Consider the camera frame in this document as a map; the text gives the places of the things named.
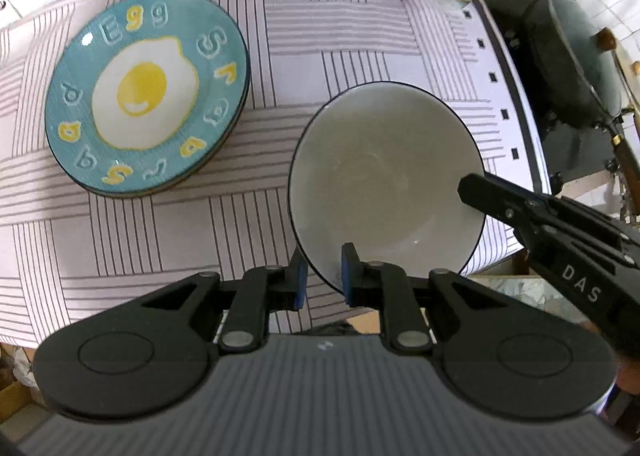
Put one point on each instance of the large white bowl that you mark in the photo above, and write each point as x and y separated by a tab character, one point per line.
380	171

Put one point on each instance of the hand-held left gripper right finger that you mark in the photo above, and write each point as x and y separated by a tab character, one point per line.
347	278

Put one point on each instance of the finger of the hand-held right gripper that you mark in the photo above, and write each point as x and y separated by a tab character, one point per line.
595	226
485	193

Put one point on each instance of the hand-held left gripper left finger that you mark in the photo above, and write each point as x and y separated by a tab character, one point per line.
299	278

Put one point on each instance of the teal fried egg plate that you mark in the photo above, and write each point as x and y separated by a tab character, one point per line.
145	91

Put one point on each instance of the dark frying pan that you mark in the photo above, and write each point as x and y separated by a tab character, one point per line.
570	151

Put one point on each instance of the striped tablecloth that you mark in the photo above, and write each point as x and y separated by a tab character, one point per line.
280	51

